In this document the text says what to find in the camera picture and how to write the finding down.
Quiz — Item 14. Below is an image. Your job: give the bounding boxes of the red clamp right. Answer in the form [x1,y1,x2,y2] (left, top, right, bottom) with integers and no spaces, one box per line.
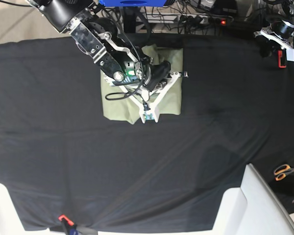
[278,49,287,68]

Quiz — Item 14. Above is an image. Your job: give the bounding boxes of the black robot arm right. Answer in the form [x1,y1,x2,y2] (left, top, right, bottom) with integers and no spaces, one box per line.
[28,0,188,92]

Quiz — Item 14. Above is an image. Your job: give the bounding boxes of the white power strip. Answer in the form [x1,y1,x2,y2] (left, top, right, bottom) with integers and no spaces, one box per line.
[137,12,209,24]

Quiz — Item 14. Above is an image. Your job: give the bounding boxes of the green T-shirt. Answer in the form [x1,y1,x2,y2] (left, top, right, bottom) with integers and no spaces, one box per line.
[100,44,183,124]

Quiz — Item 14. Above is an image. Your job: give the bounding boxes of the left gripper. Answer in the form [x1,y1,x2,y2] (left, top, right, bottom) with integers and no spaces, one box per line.
[259,20,294,58]

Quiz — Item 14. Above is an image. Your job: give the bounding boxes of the black table cloth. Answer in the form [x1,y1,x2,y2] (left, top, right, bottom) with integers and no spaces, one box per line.
[0,34,294,233]

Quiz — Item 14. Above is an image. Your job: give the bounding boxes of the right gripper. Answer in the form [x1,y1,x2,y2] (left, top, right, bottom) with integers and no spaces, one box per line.
[137,61,189,92]

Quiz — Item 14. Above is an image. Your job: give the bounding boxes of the white foam block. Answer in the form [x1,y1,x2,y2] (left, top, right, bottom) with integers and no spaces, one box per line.
[212,164,294,235]
[0,184,50,235]

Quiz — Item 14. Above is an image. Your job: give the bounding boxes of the orange handled scissors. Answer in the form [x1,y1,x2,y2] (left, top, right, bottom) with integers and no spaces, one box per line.
[273,164,294,181]

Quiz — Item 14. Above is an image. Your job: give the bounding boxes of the black table leg post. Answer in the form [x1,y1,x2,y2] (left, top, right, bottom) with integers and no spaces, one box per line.
[122,7,139,34]

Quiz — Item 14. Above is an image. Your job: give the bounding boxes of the white foam block left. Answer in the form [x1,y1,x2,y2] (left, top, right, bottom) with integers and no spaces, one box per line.
[0,184,50,235]

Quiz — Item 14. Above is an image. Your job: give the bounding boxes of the red clamp bottom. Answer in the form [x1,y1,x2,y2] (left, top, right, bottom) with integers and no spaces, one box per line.
[58,214,75,226]

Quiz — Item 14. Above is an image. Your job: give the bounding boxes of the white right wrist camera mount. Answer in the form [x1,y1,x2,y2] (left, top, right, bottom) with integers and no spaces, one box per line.
[104,72,183,123]

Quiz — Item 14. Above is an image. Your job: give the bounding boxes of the white foam block right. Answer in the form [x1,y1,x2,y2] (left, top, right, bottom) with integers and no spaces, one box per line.
[212,164,294,235]

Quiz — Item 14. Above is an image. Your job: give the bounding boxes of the blue box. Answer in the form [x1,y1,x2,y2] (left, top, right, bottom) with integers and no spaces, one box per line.
[98,0,166,7]

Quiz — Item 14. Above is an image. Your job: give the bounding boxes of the red clamp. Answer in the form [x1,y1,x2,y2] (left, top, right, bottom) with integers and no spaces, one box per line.
[278,49,287,68]
[58,214,75,226]

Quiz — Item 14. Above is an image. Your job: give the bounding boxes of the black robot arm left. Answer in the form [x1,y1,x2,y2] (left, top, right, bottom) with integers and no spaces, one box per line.
[254,0,294,62]

